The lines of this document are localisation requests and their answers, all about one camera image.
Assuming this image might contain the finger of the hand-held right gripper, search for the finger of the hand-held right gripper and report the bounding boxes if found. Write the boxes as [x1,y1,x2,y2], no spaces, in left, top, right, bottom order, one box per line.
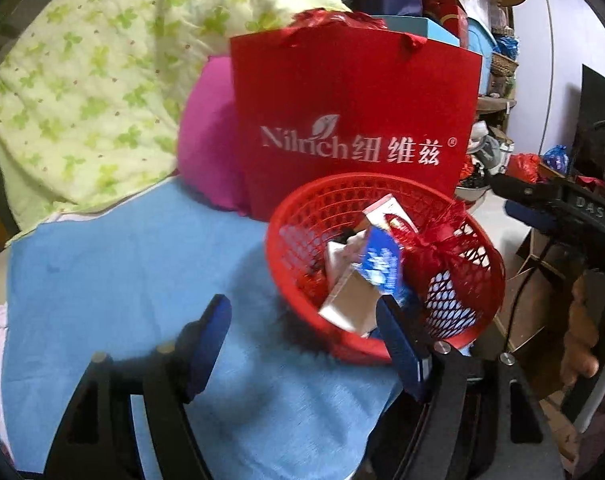
[491,172,565,233]

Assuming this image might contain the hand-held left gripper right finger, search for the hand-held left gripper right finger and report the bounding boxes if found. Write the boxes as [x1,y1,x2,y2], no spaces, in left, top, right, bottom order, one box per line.
[367,296,565,480]

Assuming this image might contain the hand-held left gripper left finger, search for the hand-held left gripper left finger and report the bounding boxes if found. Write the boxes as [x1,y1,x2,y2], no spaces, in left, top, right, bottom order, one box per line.
[45,294,233,480]

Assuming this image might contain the white medicine box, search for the white medicine box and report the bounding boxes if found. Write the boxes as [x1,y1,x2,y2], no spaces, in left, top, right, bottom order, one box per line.
[318,240,383,336]

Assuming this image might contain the small blue box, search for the small blue box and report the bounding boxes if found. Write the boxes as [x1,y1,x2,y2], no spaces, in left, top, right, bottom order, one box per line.
[362,227,402,297]

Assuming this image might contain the red wrapper scraps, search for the red wrapper scraps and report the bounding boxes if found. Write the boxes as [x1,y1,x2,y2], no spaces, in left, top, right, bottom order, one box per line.
[387,205,505,311]

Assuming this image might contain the orange and white box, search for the orange and white box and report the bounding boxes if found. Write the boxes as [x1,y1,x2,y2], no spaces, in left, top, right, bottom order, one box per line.
[362,195,418,241]

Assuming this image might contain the red mesh plastic basket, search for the red mesh plastic basket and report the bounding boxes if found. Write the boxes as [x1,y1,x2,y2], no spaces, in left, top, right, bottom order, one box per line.
[265,172,506,365]

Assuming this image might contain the person's right hand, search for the person's right hand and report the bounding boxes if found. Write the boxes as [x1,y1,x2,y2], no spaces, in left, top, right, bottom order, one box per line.
[559,270,605,386]

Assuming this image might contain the tied red plastic bag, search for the tied red plastic bag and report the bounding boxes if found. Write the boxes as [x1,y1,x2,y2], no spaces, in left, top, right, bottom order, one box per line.
[505,152,540,183]

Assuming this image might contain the tied blue plastic bag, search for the tied blue plastic bag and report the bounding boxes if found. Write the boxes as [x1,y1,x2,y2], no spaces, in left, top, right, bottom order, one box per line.
[542,145,570,171]

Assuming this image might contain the wooden shelf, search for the wooden shelf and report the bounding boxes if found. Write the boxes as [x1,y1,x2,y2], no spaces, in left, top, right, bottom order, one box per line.
[477,95,518,111]

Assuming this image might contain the brown cardboard box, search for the brown cardboard box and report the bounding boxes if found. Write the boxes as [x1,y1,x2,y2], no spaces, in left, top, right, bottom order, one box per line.
[497,230,583,401]

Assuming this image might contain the wicker basket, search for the wicker basket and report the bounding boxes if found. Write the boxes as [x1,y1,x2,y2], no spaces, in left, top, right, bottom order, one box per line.
[489,52,518,78]

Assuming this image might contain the blue towel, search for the blue towel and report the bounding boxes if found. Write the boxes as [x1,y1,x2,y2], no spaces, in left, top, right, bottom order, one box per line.
[0,175,418,480]

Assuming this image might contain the light blue cardboard box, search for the light blue cardboard box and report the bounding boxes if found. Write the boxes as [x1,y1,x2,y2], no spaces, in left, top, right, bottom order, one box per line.
[369,15,460,46]

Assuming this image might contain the dark red gift box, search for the dark red gift box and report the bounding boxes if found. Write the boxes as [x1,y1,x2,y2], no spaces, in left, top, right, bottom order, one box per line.
[422,0,470,41]

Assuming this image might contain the red paper shopping bag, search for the red paper shopping bag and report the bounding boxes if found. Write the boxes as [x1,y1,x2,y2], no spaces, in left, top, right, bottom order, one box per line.
[230,30,483,223]

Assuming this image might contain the pink pillow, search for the pink pillow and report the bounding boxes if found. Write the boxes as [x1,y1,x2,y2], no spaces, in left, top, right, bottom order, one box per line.
[176,55,253,218]

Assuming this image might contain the large red plastic bag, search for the large red plastic bag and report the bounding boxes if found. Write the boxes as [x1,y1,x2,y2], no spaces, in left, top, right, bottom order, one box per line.
[287,8,388,41]

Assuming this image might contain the green floral quilt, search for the green floral quilt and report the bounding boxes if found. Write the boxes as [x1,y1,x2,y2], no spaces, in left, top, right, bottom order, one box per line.
[0,0,353,248]

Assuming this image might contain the black cable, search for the black cable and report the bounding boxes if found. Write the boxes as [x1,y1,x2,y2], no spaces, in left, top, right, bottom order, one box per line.
[502,240,553,346]

